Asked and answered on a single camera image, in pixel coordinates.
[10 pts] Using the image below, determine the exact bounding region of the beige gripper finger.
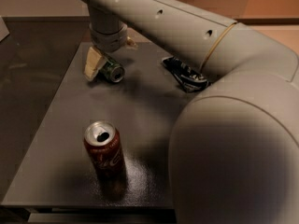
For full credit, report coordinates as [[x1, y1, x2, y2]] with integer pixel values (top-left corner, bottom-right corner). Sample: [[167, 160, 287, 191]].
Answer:
[[126, 36, 138, 49], [84, 46, 107, 81]]

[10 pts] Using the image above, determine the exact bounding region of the green soda can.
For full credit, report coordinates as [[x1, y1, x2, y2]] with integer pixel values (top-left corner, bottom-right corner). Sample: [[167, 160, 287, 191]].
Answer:
[[100, 58, 125, 83]]

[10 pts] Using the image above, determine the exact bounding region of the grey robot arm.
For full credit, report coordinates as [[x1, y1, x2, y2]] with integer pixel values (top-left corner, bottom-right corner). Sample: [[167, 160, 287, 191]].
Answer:
[[81, 0, 299, 224]]

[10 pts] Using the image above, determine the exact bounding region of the red cola can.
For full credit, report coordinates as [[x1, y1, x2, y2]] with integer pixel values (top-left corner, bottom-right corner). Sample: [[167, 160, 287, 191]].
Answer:
[[83, 120, 125, 179]]

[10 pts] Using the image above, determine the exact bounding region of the dark blue chip bag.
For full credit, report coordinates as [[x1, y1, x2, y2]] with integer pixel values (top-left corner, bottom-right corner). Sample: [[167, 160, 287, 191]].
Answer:
[[162, 56, 210, 92]]

